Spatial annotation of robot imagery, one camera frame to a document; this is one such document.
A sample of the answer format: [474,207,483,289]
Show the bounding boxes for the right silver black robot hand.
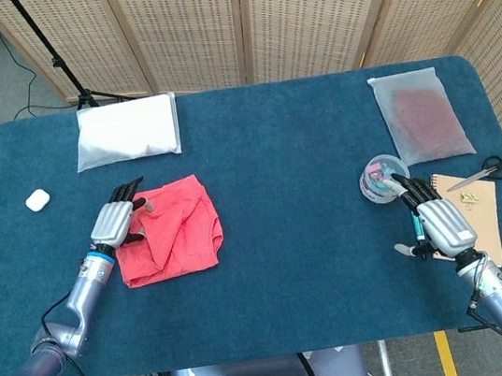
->
[381,163,482,268]

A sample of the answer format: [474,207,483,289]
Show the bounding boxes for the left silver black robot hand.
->
[81,173,164,256]

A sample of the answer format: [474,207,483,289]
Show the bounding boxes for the coral red t-shirt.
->
[106,171,231,292]

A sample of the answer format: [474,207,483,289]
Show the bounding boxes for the green glue stick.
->
[409,209,426,243]

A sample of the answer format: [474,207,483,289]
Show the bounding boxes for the brown spiral notebook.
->
[421,164,502,278]

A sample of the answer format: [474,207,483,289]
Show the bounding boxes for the gold binder clip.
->
[458,190,480,210]

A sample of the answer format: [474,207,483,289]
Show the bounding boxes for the white earbuds case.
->
[22,187,53,214]

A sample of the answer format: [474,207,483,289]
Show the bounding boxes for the clear tub of binder clips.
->
[353,150,415,209]

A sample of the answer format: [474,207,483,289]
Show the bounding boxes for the white garment in plastic bag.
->
[67,91,185,174]

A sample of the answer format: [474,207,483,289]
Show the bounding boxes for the clear plastic bag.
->
[366,62,478,172]

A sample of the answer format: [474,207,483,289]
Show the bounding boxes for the yellow floor tape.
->
[432,328,460,376]

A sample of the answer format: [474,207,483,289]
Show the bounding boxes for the white table leg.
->
[377,340,396,376]

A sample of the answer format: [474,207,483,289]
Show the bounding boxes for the black tripod stand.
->
[7,0,151,120]

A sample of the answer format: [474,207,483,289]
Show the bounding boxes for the blue table cover cloth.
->
[0,47,502,376]

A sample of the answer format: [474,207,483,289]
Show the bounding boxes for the woven wooden folding screen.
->
[0,0,502,376]

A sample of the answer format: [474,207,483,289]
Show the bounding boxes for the black-handled scissors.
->
[442,153,502,194]

